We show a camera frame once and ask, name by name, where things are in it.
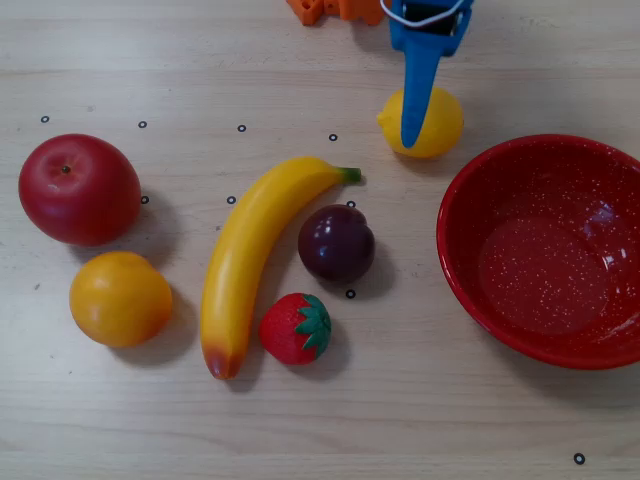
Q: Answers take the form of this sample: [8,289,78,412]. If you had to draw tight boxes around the blue gripper, black motor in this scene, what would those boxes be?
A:
[390,0,475,150]

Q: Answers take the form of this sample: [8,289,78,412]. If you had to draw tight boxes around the yellow plastic lemon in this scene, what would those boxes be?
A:
[376,86,465,160]

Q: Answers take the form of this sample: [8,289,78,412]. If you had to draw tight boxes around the red speckled bowl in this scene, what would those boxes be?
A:
[435,133,640,372]

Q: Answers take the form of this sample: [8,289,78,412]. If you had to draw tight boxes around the dark purple plastic plum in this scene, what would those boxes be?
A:
[297,203,377,284]

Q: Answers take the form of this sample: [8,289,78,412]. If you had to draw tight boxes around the yellow plastic banana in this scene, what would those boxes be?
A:
[199,155,363,381]

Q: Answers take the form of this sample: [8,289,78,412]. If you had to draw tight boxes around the red plastic strawberry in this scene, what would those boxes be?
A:
[257,292,333,366]

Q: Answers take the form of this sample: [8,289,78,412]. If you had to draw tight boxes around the red plastic apple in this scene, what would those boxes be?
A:
[17,132,143,247]

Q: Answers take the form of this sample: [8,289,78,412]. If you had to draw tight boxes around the plastic orange fruit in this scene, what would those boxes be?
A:
[68,250,174,349]

